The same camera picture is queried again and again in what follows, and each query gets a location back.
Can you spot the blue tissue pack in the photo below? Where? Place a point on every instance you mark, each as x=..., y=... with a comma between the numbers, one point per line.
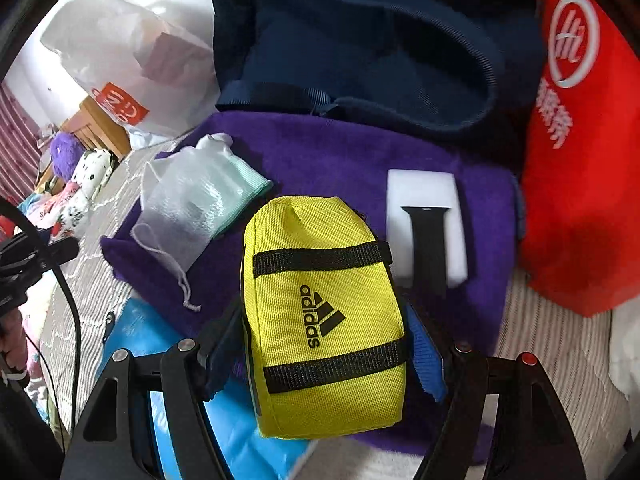
x=135, y=330

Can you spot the white dotted pillow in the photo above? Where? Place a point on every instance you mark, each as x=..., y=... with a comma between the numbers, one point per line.
x=92, y=175

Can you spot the purple plush toy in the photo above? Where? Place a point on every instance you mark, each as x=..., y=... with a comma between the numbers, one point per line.
x=65, y=152

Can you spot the colourful printed blanket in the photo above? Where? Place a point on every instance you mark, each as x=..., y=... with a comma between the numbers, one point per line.
x=45, y=210

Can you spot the white plastic shopping bag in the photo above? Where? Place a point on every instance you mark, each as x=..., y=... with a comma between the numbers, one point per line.
x=115, y=55

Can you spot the yellow pouch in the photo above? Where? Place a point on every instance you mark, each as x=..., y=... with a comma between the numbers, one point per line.
x=320, y=270

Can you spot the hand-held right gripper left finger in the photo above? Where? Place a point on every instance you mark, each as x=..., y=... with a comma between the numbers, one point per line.
x=222, y=365

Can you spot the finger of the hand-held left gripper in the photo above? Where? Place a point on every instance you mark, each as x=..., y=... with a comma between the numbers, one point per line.
x=55, y=252

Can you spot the wooden headboard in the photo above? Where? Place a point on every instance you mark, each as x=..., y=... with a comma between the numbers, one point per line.
x=97, y=125

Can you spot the navy tote bag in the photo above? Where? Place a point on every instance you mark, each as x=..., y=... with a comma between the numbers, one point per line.
x=350, y=35

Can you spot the pink striped curtain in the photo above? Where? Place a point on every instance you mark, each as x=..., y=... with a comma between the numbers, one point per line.
x=15, y=140

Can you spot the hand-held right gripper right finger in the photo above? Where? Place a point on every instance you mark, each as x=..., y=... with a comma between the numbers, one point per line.
x=430, y=360

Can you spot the purple towel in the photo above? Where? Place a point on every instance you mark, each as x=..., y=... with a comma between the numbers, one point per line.
x=325, y=160

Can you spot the red paper bag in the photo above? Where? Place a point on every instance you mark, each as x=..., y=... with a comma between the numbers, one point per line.
x=580, y=185

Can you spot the person's left hand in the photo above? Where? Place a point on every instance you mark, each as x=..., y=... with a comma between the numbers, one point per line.
x=12, y=340

